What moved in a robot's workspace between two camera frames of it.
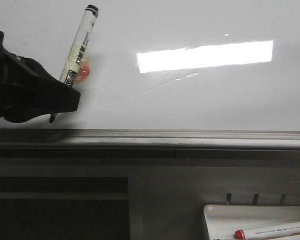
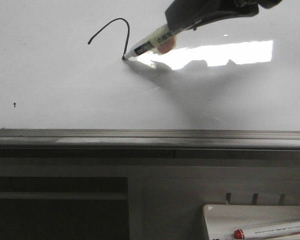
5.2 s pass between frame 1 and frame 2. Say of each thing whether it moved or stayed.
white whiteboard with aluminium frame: stayed
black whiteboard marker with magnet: moved
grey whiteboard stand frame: stayed
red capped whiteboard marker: stayed
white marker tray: stayed
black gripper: moved
